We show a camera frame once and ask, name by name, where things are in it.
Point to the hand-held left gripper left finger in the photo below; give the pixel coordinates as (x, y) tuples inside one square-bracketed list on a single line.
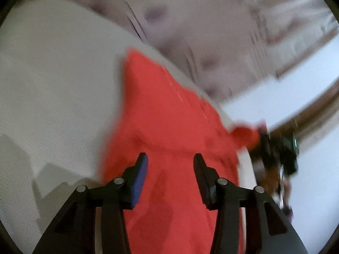
[(140, 180)]

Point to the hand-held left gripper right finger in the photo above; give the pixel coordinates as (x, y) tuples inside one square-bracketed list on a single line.
[(204, 187)]

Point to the floral patterned carpet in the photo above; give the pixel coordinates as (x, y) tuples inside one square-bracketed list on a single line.
[(212, 18)]

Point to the red knit garment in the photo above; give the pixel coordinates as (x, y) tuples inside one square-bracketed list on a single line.
[(164, 111)]

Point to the brown wooden door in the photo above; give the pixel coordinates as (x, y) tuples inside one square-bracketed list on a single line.
[(317, 111)]

